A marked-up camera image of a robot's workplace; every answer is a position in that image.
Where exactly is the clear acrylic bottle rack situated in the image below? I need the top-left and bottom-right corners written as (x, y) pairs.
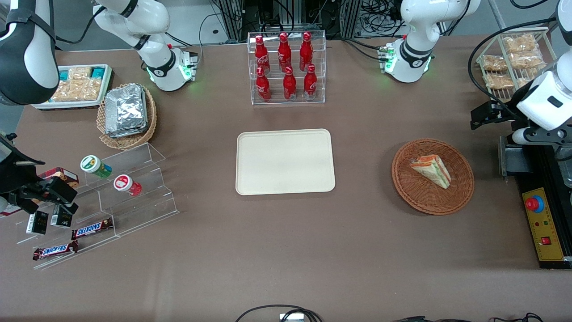
top-left (247, 30), bottom-right (327, 106)

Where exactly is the yellow control panel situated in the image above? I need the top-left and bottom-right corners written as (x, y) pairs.
top-left (522, 186), bottom-right (566, 263)

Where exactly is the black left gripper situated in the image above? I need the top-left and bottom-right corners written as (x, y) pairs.
top-left (470, 102), bottom-right (521, 130)

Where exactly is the triangle sandwich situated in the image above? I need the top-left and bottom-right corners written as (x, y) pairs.
top-left (409, 154), bottom-right (452, 190)

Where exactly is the small black box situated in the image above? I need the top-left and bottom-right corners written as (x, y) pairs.
top-left (50, 205), bottom-right (73, 229)
top-left (25, 210), bottom-right (49, 236)

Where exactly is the silver foil bag stack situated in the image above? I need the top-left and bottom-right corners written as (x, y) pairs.
top-left (104, 84), bottom-right (149, 139)

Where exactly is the green lidded cup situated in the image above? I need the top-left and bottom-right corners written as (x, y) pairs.
top-left (80, 155), bottom-right (113, 179)

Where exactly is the black machine base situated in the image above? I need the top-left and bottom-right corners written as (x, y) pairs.
top-left (513, 142), bottom-right (572, 270)

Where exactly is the red lidded cup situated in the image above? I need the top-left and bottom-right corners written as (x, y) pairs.
top-left (113, 174), bottom-right (143, 197)

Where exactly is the clear metal pan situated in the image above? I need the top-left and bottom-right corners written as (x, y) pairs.
top-left (557, 154), bottom-right (572, 189)

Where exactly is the brown round wicker basket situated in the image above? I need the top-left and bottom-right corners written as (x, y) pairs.
top-left (391, 138), bottom-right (475, 216)

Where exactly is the cream plastic tray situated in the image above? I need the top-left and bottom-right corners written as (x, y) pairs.
top-left (236, 128), bottom-right (336, 196)

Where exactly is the brown chocolate box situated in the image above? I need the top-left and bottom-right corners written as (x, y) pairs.
top-left (38, 167), bottom-right (80, 189)

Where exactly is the black cable loop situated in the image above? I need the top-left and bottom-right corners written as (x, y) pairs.
top-left (234, 305), bottom-right (323, 322)

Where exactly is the white wire rack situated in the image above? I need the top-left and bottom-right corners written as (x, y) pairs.
top-left (475, 27), bottom-right (562, 102)

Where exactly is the red cola bottle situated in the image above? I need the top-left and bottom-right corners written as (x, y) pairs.
top-left (303, 64), bottom-right (318, 100)
top-left (283, 66), bottom-right (297, 101)
top-left (254, 36), bottom-right (270, 75)
top-left (278, 32), bottom-right (292, 72)
top-left (299, 32), bottom-right (314, 72)
top-left (255, 67), bottom-right (272, 102)

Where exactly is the red emergency stop button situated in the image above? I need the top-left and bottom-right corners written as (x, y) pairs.
top-left (525, 195), bottom-right (545, 214)

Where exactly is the clear acrylic step shelf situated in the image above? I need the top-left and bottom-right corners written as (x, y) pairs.
top-left (16, 142), bottom-right (180, 271)

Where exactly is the Snickers chocolate bar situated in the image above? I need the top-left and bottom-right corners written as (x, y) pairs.
top-left (71, 217), bottom-right (114, 240)
top-left (32, 240), bottom-right (79, 261)

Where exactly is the light oval wicker basket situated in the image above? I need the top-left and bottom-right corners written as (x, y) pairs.
top-left (97, 83), bottom-right (158, 150)

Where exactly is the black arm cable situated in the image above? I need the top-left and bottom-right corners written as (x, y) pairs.
top-left (467, 18), bottom-right (559, 122)

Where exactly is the white rectangular snack tray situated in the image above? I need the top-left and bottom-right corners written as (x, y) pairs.
top-left (31, 64), bottom-right (113, 110)

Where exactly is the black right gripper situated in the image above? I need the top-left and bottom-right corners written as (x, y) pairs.
top-left (0, 150), bottom-right (79, 215)

